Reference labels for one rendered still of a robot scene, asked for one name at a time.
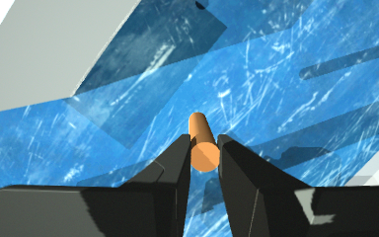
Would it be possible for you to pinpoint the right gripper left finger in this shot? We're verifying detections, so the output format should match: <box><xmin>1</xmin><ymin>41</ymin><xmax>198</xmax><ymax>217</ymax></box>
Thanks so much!
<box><xmin>0</xmin><ymin>134</ymin><xmax>191</xmax><ymax>237</ymax></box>

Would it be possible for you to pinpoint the orange peg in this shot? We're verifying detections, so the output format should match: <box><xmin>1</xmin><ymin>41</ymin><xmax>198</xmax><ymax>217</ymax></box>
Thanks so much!
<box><xmin>189</xmin><ymin>112</ymin><xmax>220</xmax><ymax>172</ymax></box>

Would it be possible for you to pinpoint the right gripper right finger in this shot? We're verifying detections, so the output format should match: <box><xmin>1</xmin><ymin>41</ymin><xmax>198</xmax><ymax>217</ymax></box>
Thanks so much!
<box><xmin>217</xmin><ymin>134</ymin><xmax>379</xmax><ymax>237</ymax></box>

